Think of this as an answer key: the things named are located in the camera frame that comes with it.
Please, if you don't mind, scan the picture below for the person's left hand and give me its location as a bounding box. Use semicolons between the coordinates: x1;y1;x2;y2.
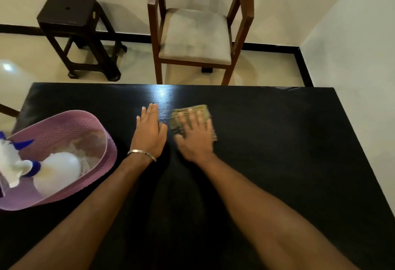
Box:
130;103;168;160

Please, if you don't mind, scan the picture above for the person's right hand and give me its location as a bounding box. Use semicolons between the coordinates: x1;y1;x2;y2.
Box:
174;109;217;164

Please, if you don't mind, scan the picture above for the green cleaning cloth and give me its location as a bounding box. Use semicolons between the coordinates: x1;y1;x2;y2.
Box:
169;104;218;143

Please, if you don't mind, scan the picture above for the person's left forearm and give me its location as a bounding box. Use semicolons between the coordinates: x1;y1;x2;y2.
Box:
9;153;156;270

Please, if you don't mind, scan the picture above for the person's right forearm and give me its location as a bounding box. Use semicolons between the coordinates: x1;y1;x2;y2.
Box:
197;153;361;270

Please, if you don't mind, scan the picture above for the white lace cloth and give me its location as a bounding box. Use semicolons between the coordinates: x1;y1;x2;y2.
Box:
63;143;94;176

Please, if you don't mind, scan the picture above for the pink plastic basket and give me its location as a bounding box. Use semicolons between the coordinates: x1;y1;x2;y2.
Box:
0;110;118;211

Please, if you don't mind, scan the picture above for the wooden chair grey cushion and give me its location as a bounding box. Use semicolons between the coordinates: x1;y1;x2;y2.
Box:
147;0;255;86

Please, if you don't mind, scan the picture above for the white spray bottle blue trigger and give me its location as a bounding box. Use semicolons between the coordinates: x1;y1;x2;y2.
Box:
0;131;83;198

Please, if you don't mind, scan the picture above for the brown wooden chair part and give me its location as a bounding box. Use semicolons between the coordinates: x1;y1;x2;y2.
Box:
0;103;21;118

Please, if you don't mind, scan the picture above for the dark wooden stool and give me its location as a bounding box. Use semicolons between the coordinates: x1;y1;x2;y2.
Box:
36;0;128;82

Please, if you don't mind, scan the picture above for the silver metal bracelet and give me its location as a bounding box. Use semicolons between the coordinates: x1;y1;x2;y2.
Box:
127;149;157;162

